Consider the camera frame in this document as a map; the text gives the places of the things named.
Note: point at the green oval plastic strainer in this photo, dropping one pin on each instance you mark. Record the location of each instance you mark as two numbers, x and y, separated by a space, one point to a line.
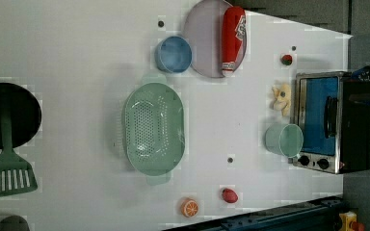
153 124

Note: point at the blue plastic bowl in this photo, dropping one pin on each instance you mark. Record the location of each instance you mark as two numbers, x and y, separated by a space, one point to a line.
173 55

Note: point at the lilac round plate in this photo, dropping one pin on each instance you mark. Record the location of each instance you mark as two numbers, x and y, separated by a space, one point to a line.
203 30

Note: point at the red toy strawberry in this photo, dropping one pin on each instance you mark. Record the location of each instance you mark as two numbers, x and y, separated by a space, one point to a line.
229 196

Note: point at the toy orange half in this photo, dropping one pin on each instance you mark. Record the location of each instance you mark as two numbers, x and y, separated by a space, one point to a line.
189 207

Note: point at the green plastic cup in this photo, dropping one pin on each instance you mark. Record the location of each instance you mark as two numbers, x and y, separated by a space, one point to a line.
284 139

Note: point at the cream plush toy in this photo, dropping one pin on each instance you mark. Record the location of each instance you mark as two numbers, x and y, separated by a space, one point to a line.
283 98

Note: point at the red plush ketchup bottle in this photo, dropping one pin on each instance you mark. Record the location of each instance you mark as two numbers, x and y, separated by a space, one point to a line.
233 32

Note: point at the small red toy tomato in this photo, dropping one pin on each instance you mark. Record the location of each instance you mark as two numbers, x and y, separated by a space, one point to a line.
287 59

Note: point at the black silver toaster oven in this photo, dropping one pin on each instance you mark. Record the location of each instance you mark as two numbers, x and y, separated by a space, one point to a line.
333 111

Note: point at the green slotted spatula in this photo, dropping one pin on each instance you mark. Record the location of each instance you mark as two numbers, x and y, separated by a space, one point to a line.
16 174

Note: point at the black frying pan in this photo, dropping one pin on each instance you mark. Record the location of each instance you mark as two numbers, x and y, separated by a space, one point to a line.
25 113

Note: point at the yellow red emergency button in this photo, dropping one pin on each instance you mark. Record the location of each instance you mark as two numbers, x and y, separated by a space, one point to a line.
350 223

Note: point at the grey rounded object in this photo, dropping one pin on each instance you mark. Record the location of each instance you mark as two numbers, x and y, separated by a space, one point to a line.
14 223

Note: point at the blue metal frame rail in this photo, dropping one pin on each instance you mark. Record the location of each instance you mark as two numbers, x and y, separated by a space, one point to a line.
314 215

